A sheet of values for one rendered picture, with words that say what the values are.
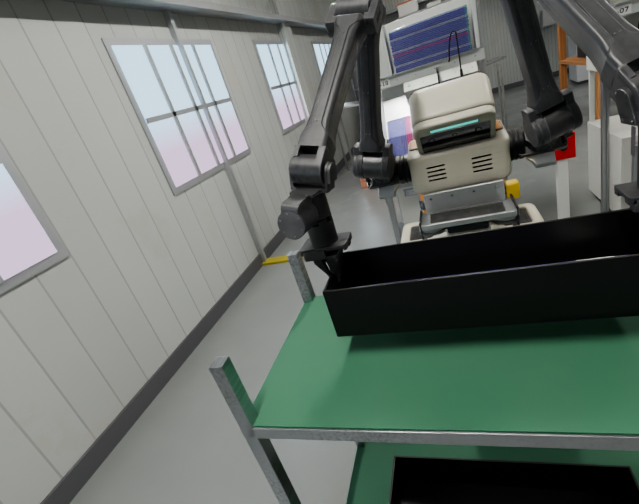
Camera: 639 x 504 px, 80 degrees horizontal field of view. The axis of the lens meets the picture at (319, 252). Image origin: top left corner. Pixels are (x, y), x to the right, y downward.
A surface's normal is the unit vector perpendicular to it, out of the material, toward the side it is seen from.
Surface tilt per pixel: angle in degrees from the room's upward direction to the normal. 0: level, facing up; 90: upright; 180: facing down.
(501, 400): 0
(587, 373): 0
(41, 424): 90
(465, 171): 98
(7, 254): 90
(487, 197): 90
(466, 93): 42
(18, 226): 90
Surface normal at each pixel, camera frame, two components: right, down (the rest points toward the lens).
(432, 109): -0.39, -0.34
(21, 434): 0.92, -0.14
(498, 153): -0.22, 0.58
